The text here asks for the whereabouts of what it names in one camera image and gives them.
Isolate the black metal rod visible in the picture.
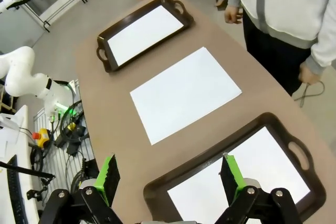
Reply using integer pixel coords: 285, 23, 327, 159
0, 160, 56, 182

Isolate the person in grey hoodie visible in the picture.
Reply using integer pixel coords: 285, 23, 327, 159
225, 0, 336, 96

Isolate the thick black cable loop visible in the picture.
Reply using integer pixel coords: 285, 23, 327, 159
59, 100, 87, 146

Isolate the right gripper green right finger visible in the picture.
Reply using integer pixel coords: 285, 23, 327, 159
214, 155, 302, 224

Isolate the person's left forearm grey sleeve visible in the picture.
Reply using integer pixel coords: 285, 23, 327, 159
305, 8, 336, 76

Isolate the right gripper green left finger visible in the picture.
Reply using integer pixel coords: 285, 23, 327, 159
39, 153, 124, 224

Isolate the thin grey floor cable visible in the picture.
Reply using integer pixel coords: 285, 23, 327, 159
293, 80, 326, 108

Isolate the white computer desk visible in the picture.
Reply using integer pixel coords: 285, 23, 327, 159
0, 104, 40, 224

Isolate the white slatted panel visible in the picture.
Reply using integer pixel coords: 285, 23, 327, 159
34, 79, 97, 198

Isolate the black power adapter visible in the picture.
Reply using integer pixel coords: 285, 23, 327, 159
66, 142, 80, 157

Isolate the white A4 paper sheet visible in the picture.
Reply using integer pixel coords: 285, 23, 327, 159
130, 47, 243, 146
167, 126, 311, 224
107, 5, 184, 67

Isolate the person's left hand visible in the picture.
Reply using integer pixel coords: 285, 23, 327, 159
298, 61, 322, 85

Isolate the black keyboard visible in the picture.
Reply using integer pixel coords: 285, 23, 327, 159
6, 155, 28, 224

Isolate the brown plastic serving tray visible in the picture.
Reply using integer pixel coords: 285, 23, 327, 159
96, 0, 194, 73
143, 112, 327, 224

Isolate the yellow emergency stop box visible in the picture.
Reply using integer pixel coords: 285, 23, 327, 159
32, 127, 51, 149

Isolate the wooden frame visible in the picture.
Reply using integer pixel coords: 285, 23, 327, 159
0, 81, 15, 116

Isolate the person's right hand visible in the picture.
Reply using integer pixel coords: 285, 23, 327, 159
224, 5, 244, 25

